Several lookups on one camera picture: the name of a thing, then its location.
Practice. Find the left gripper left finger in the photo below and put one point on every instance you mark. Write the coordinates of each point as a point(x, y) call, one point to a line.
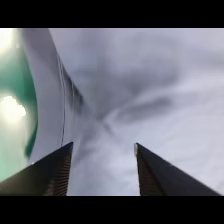
point(46, 176)

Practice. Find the pale grey shirt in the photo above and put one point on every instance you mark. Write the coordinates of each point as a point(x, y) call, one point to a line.
point(133, 86)

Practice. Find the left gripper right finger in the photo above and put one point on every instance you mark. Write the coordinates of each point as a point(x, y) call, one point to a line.
point(160, 178)

